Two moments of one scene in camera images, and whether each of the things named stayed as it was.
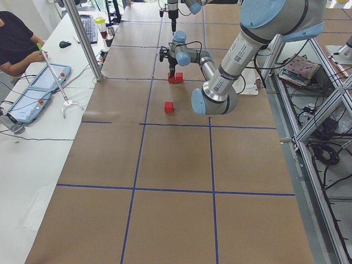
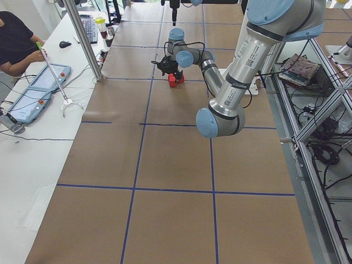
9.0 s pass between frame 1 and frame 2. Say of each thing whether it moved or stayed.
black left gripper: moved
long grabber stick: stayed
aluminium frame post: stayed
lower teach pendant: stayed
